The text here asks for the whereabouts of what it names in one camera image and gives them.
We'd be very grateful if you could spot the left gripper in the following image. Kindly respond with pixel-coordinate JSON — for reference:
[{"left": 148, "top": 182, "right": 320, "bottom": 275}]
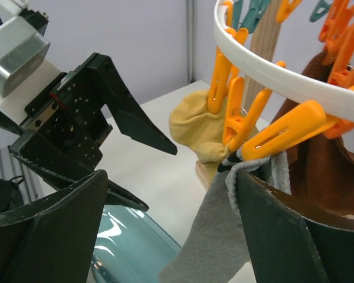
[{"left": 0, "top": 53, "right": 178, "bottom": 212}]

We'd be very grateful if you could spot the wooden hanging rack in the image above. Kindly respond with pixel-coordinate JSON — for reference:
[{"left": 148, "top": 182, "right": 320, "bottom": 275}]
[{"left": 195, "top": 0, "right": 281, "bottom": 191}]

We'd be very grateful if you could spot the yellow sock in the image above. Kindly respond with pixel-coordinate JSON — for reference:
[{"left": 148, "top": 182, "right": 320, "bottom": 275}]
[{"left": 169, "top": 90, "right": 230, "bottom": 163}]

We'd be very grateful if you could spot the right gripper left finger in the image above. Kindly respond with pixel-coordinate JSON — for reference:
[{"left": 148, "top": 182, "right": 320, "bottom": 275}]
[{"left": 0, "top": 170, "right": 108, "bottom": 282}]

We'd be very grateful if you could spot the orange clothes peg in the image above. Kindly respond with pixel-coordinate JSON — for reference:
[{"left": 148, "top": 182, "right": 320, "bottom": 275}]
[
  {"left": 241, "top": 100, "right": 354, "bottom": 160},
  {"left": 222, "top": 77, "right": 273, "bottom": 152},
  {"left": 207, "top": 52, "right": 232, "bottom": 114}
]

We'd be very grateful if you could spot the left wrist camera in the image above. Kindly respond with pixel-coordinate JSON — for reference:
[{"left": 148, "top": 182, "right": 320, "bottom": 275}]
[{"left": 0, "top": 1, "right": 61, "bottom": 124}]

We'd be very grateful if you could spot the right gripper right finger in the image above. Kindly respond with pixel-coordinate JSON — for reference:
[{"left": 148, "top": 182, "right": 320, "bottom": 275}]
[{"left": 237, "top": 170, "right": 354, "bottom": 282}]

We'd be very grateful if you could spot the white round clip hanger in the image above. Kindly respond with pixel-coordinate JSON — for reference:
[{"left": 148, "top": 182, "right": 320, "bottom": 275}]
[{"left": 214, "top": 1, "right": 354, "bottom": 122}]

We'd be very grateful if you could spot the teal plastic tub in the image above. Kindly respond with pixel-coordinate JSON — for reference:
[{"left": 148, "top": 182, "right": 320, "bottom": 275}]
[{"left": 87, "top": 205, "right": 181, "bottom": 282}]

